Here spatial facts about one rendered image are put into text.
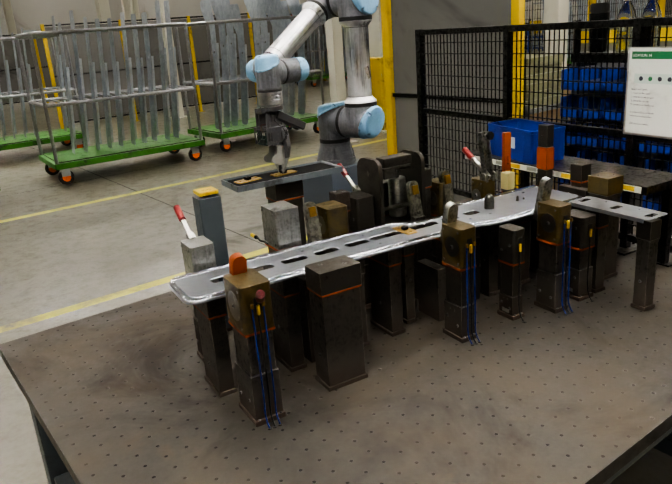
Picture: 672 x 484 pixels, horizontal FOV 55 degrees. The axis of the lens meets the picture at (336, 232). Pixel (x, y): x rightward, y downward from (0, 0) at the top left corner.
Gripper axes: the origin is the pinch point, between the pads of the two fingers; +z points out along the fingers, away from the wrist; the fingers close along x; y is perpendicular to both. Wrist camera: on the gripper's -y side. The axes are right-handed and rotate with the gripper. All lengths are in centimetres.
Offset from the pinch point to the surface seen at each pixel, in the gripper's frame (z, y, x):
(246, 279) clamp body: 12, 45, 47
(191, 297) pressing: 18, 53, 33
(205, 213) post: 8.3, 29.3, -0.2
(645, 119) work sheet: -2, -115, 61
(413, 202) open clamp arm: 14.3, -30.9, 27.5
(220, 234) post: 15.8, 25.6, 0.4
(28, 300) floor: 118, 29, -275
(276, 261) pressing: 18.0, 24.8, 29.0
